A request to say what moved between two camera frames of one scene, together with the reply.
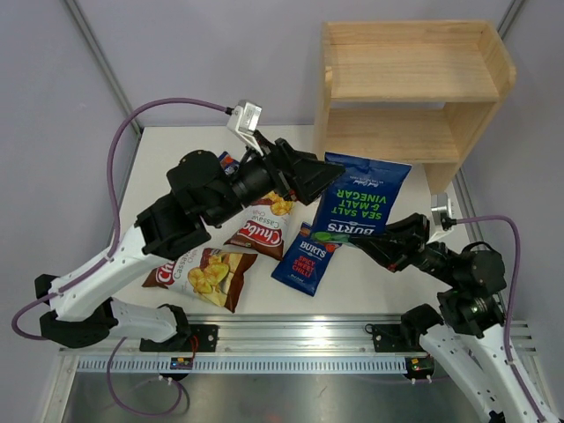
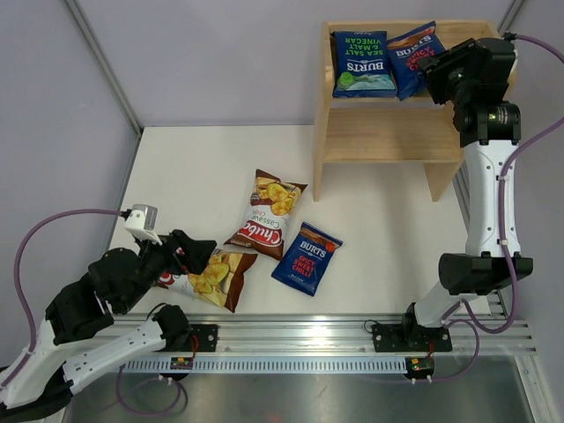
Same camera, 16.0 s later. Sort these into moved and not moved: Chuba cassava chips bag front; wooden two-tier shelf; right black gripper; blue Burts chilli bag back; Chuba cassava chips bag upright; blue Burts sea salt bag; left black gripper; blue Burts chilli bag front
Moved: blue Burts sea salt bag; right black gripper; blue Burts chilli bag back; left black gripper
Not moved: blue Burts chilli bag front; wooden two-tier shelf; Chuba cassava chips bag upright; Chuba cassava chips bag front
